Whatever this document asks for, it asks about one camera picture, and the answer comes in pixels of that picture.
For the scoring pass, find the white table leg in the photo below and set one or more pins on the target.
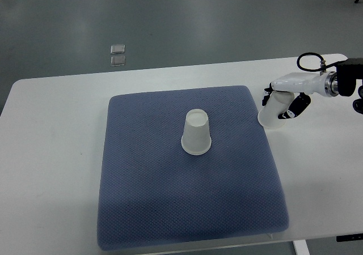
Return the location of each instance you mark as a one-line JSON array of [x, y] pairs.
[[300, 247]]

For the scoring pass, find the black table control panel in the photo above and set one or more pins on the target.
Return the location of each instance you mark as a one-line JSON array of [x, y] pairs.
[[351, 237]]

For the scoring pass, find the white paper cup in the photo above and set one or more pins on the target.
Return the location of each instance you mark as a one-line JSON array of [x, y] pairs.
[[196, 139], [277, 103]]

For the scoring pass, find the white paper cup on cushion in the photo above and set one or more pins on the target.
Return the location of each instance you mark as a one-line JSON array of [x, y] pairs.
[[196, 139]]

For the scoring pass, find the upper metal floor plate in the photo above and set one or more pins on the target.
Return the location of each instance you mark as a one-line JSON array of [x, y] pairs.
[[117, 49]]

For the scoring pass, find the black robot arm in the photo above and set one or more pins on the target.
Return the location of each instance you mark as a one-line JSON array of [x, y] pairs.
[[344, 81]]

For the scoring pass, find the blue quilted cushion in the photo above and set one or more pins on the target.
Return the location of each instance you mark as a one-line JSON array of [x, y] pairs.
[[152, 192]]

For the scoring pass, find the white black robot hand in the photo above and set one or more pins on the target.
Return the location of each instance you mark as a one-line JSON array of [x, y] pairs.
[[303, 84]]

